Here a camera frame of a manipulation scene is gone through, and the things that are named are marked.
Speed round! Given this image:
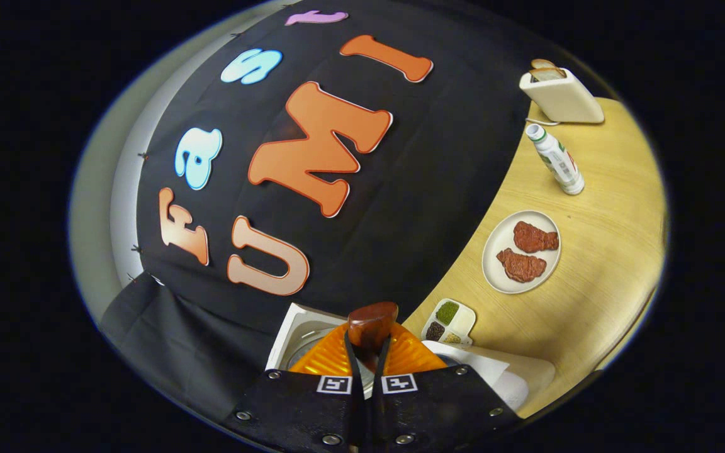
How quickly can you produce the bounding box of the white divided grain dish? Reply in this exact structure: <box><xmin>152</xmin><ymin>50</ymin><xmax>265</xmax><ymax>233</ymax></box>
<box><xmin>421</xmin><ymin>298</ymin><xmax>476</xmax><ymax>345</ymax></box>

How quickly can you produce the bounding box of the white drink bottle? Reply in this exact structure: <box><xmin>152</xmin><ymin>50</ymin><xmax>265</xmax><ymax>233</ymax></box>
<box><xmin>525</xmin><ymin>123</ymin><xmax>585</xmax><ymax>196</ymax></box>

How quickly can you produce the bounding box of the white toaster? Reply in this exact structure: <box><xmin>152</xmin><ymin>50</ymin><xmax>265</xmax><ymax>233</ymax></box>
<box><xmin>519</xmin><ymin>66</ymin><xmax>605</xmax><ymax>124</ymax></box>

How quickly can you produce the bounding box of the white round plate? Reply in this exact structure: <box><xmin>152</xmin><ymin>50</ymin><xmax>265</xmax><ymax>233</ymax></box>
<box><xmin>482</xmin><ymin>210</ymin><xmax>561</xmax><ymax>294</ymax></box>

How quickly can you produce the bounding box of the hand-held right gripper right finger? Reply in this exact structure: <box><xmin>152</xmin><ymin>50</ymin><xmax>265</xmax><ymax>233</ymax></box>
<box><xmin>369</xmin><ymin>323</ymin><xmax>520</xmax><ymax>450</ymax></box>

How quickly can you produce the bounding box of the red meat piece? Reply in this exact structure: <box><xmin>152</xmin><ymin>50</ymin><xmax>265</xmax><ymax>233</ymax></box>
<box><xmin>514</xmin><ymin>221</ymin><xmax>559</xmax><ymax>254</ymax></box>
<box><xmin>497</xmin><ymin>248</ymin><xmax>547</xmax><ymax>283</ymax></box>

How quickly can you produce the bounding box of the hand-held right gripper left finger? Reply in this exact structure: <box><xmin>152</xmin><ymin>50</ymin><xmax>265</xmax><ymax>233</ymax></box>
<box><xmin>221</xmin><ymin>323</ymin><xmax>366</xmax><ymax>450</ymax></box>

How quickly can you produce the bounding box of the black backdrop cloth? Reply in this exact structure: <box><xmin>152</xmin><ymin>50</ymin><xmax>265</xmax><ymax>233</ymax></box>
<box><xmin>99</xmin><ymin>0</ymin><xmax>596</xmax><ymax>428</ymax></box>

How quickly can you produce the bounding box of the brown wooden spoon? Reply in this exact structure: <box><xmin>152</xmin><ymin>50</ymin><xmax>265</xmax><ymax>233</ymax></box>
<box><xmin>348</xmin><ymin>302</ymin><xmax>399</xmax><ymax>369</ymax></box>

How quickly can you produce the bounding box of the white rice cooker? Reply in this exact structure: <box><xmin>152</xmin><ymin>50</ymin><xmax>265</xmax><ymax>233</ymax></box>
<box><xmin>266</xmin><ymin>303</ymin><xmax>555</xmax><ymax>419</ymax></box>

